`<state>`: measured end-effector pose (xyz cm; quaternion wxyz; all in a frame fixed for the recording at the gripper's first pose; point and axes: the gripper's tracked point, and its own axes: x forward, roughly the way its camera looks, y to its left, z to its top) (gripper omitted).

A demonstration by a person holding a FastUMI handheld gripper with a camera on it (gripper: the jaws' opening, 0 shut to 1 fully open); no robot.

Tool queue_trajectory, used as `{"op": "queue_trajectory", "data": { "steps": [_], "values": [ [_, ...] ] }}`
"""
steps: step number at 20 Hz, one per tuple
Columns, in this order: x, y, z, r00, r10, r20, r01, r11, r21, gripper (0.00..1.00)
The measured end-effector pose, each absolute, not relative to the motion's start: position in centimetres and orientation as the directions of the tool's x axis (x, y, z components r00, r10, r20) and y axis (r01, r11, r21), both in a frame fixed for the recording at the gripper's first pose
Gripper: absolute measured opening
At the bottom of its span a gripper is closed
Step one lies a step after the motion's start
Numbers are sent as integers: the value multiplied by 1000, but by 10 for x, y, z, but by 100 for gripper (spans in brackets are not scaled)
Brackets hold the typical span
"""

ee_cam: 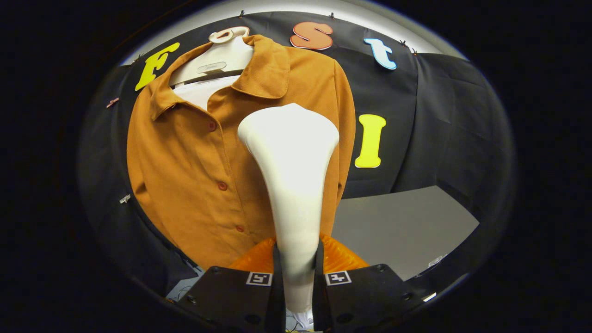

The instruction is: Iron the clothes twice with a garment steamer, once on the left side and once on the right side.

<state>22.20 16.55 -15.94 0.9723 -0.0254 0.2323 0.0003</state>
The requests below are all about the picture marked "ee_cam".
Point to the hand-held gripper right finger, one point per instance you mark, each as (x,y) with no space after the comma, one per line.
(365,296)

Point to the white garment steamer head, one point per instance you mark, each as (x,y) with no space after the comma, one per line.
(289,162)

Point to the silver clip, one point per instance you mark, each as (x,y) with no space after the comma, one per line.
(125,199)

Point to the white steamer hanger board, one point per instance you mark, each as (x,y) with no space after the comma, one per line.
(217,55)

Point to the orange button-up shirt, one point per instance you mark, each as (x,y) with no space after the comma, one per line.
(185,162)

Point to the row of black backdrop clips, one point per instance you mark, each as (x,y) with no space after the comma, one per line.
(331,15)

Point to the black backdrop cloth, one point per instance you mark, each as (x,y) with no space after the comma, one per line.
(453,120)

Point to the pink clip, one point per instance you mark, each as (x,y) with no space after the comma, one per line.
(112,102)

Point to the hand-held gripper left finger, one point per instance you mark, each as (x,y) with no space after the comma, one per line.
(231,296)

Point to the grey cabinet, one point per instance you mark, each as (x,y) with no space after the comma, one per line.
(402,226)

